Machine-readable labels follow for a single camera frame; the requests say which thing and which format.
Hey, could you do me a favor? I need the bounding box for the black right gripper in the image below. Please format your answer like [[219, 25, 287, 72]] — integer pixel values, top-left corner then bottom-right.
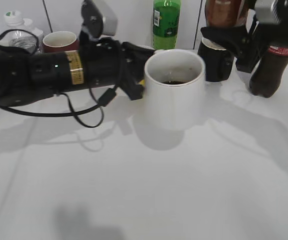
[[201, 0, 288, 73]]

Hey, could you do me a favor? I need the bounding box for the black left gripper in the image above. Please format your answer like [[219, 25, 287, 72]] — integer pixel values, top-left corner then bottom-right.
[[78, 31, 155, 101]]

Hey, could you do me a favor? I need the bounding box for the white ceramic mug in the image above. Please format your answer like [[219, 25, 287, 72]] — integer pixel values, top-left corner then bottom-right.
[[143, 49, 205, 131]]

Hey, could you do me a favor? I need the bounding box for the brown drink bottle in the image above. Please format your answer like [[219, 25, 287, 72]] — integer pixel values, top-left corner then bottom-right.
[[205, 0, 249, 28]]

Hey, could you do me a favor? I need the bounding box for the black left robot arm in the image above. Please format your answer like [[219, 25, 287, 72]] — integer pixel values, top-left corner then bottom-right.
[[0, 31, 154, 107]]

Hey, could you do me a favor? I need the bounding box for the black ceramic mug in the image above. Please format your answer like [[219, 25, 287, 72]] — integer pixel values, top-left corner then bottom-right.
[[198, 37, 234, 83]]

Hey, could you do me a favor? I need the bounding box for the dark cola bottle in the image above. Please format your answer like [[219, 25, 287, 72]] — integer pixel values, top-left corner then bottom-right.
[[249, 46, 288, 98]]

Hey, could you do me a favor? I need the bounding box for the green soda bottle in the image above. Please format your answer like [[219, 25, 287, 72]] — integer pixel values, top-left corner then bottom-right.
[[153, 0, 181, 50]]

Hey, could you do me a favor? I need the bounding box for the dark red mug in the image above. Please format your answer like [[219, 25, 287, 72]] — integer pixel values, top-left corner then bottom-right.
[[42, 31, 79, 53]]

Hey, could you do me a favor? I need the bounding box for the clear water bottle green label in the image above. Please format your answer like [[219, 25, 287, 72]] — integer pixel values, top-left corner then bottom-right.
[[4, 10, 44, 53]]

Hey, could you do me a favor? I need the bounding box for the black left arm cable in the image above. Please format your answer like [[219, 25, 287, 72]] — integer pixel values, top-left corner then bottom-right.
[[0, 28, 124, 129]]

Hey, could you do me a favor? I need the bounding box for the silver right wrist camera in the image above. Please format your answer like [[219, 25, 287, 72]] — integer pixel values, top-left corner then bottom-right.
[[254, 0, 281, 25]]

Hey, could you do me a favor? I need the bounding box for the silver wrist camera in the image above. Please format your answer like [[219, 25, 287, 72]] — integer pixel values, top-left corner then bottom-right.
[[254, 0, 281, 25], [81, 0, 118, 40]]

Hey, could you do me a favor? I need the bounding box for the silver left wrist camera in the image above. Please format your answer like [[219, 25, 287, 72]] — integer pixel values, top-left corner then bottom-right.
[[81, 0, 118, 40]]

